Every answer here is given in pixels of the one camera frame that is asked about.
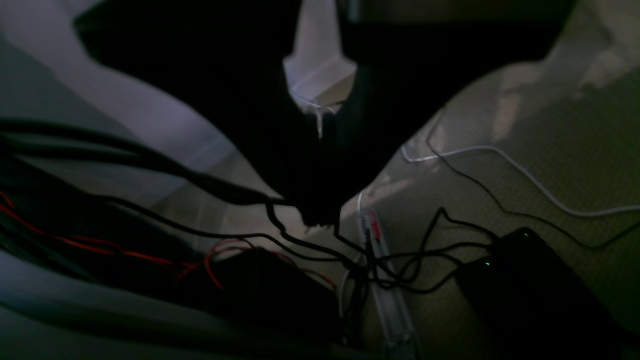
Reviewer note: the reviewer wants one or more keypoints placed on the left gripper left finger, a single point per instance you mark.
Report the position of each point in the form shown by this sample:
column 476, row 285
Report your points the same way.
column 225, row 60

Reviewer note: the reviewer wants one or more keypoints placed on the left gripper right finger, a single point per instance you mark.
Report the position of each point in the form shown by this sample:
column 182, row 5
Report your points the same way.
column 412, row 57

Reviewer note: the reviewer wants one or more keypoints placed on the black power adapter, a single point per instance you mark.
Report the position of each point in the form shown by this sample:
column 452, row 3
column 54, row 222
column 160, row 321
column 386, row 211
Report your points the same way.
column 536, row 307

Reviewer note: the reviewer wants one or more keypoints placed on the white power strip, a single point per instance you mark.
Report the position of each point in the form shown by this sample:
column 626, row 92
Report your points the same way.
column 393, row 313

